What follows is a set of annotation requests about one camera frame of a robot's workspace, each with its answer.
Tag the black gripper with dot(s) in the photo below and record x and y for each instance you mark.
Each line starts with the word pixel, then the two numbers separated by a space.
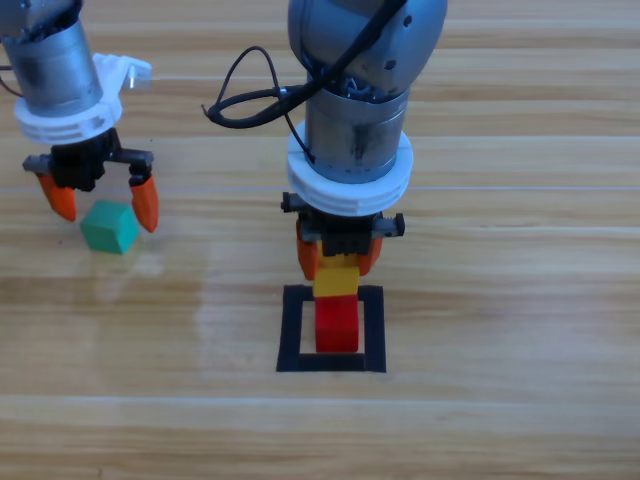
pixel 80 165
pixel 345 240

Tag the yellow cube block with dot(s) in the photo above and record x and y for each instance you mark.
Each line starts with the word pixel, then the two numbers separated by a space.
pixel 335 282

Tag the green cube block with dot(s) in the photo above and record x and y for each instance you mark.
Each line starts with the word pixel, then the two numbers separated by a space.
pixel 107 230

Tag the red cube block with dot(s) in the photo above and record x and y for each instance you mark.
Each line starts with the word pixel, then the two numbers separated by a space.
pixel 337 325

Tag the black tape square outline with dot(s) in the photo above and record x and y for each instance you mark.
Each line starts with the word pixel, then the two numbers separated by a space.
pixel 292 330

